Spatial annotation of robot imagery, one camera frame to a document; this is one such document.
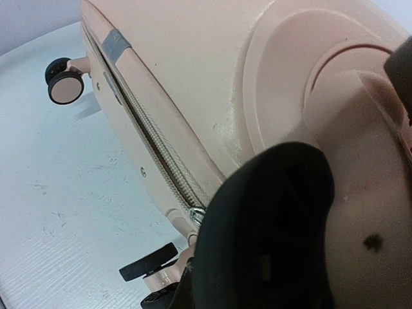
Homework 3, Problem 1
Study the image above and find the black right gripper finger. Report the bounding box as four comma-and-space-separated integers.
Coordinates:
140, 141, 342, 309

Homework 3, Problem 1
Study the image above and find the pink hard-shell suitcase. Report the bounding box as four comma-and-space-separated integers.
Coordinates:
45, 1, 411, 308

